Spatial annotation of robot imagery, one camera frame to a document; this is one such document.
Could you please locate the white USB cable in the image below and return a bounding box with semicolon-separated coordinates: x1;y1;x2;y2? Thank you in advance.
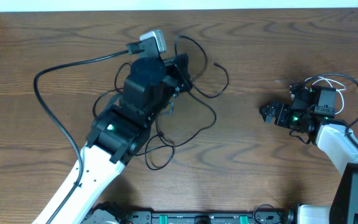
310;76;347;115

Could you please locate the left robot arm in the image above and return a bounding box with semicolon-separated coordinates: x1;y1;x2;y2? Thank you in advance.
34;54;191;223

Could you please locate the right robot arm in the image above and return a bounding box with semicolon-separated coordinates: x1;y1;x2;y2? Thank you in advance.
259;86;358;223

